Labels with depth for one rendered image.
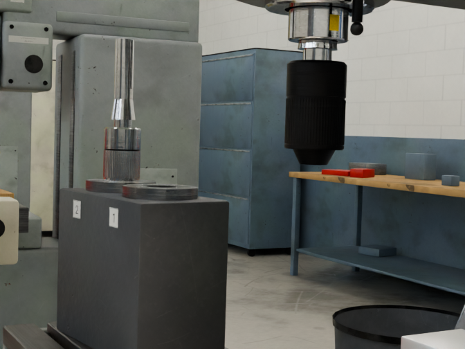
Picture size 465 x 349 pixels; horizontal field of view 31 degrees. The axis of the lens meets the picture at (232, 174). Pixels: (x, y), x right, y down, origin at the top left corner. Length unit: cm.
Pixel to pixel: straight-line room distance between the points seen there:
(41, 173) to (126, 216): 808
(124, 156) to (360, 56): 666
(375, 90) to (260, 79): 116
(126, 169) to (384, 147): 631
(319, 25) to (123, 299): 44
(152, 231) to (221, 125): 752
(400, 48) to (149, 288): 638
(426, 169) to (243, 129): 226
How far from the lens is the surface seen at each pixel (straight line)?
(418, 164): 646
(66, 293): 109
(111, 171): 105
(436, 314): 290
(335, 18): 64
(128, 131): 104
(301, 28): 64
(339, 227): 783
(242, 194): 802
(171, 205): 92
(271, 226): 805
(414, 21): 712
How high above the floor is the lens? 121
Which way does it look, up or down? 3 degrees down
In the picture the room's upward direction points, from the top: 2 degrees clockwise
